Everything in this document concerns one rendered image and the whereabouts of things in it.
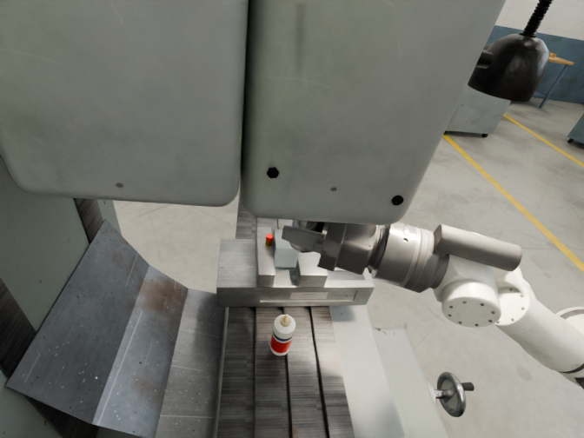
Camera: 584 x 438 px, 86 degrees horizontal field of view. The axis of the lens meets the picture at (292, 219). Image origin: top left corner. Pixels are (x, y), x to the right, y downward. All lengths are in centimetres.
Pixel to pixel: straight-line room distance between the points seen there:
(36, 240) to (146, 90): 34
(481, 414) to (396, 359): 104
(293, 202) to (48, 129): 20
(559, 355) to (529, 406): 159
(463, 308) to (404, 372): 56
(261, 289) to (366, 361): 30
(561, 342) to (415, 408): 46
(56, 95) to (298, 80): 17
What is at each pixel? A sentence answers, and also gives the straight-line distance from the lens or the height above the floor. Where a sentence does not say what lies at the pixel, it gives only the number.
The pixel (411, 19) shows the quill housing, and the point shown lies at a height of 151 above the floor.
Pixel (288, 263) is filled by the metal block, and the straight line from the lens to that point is 70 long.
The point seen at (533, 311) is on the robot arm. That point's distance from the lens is 55.
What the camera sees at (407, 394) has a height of 73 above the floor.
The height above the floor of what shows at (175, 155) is 140.
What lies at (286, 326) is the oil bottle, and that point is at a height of 102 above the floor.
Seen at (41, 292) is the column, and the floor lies 112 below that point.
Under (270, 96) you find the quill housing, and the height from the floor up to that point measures 145.
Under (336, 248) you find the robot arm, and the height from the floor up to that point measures 125.
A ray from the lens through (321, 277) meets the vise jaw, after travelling 68.
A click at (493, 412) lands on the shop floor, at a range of 204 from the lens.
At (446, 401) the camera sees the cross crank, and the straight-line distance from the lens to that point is 117.
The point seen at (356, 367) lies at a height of 85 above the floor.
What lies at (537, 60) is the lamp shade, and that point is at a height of 149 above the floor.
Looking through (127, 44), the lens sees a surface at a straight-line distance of 25.
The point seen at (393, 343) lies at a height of 73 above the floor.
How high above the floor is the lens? 153
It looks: 38 degrees down
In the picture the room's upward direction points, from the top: 10 degrees clockwise
